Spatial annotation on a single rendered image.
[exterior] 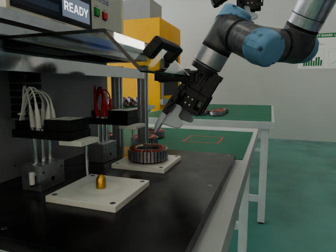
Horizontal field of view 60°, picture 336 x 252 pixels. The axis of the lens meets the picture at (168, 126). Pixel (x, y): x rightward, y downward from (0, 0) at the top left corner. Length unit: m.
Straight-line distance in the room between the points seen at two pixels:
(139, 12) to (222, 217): 4.37
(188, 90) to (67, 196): 0.37
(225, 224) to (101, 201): 0.22
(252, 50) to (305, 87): 5.22
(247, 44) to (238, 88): 5.21
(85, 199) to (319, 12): 0.61
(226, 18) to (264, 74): 5.11
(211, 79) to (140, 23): 3.75
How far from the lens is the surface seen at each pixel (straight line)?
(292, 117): 5.86
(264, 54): 0.64
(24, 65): 0.58
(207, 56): 0.72
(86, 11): 0.81
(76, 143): 0.59
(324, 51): 5.91
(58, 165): 0.70
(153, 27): 4.36
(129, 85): 4.45
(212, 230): 0.52
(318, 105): 5.88
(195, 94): 0.73
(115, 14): 0.94
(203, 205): 0.56
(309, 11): 0.73
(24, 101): 0.68
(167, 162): 0.79
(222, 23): 0.72
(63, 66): 0.66
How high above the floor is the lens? 0.99
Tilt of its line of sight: 8 degrees down
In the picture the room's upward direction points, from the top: straight up
